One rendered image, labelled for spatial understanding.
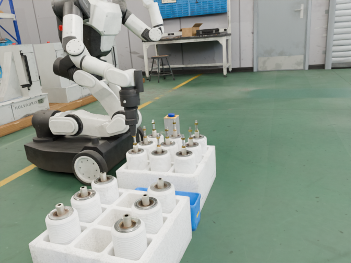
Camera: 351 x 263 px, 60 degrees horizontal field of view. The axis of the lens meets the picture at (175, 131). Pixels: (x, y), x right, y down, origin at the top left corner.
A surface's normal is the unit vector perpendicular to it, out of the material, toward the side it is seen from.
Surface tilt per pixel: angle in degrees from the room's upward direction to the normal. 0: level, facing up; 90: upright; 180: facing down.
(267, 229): 0
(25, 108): 90
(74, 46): 56
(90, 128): 90
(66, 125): 90
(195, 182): 90
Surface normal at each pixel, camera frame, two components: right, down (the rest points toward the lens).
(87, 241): 0.93, 0.04
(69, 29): -0.05, -0.29
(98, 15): 0.47, 0.37
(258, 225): -0.07, -0.95
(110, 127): -0.31, 0.30
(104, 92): -0.08, 0.64
